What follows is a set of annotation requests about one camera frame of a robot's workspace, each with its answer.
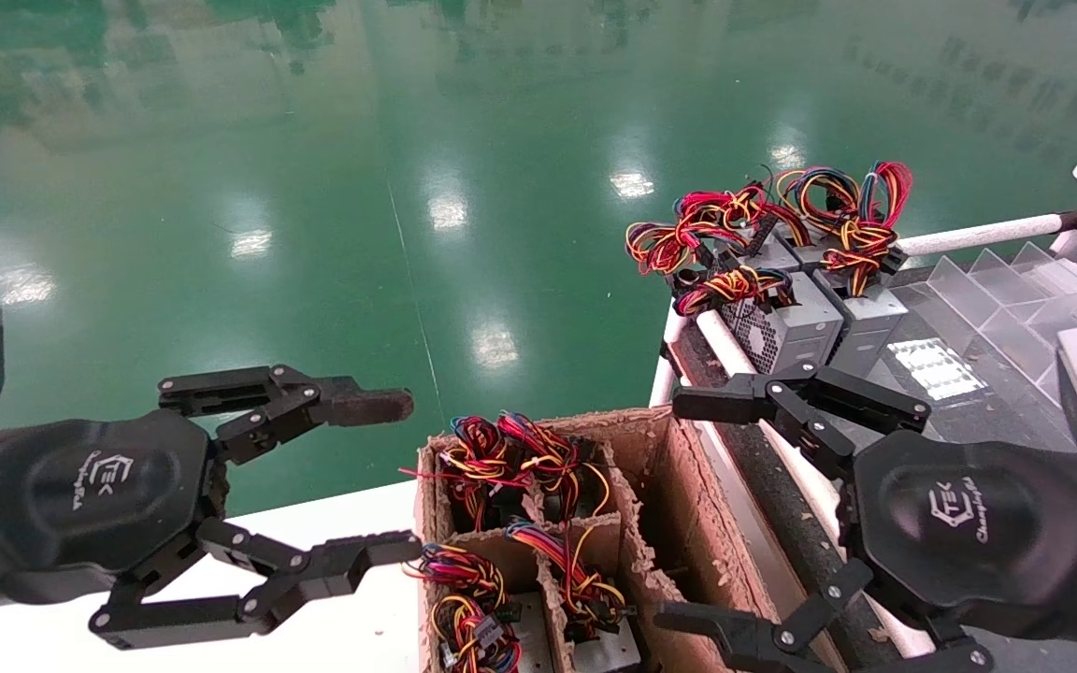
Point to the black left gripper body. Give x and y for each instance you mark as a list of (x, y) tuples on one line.
[(80, 495)]

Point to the transparent acrylic divider tray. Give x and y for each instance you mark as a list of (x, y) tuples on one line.
[(1015, 308)]

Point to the white conveyor frame post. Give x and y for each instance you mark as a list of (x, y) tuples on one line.
[(662, 383)]

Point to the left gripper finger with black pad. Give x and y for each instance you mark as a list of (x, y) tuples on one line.
[(314, 572)]

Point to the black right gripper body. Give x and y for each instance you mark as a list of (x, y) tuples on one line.
[(969, 523)]

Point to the short white foam pipe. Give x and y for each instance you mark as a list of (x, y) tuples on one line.
[(1067, 243)]

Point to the left gripper finger worn pad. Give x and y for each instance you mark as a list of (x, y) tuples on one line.
[(295, 400)]

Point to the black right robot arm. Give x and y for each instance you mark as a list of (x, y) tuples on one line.
[(1071, 628)]

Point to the brown cardboard divider box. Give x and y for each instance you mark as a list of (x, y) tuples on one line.
[(688, 523)]

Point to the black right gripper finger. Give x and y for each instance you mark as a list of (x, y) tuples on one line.
[(735, 400), (753, 645)]

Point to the black conveyor side strip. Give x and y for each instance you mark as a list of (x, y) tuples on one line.
[(763, 486)]

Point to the long white foam pipe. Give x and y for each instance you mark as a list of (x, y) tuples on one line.
[(978, 234)]

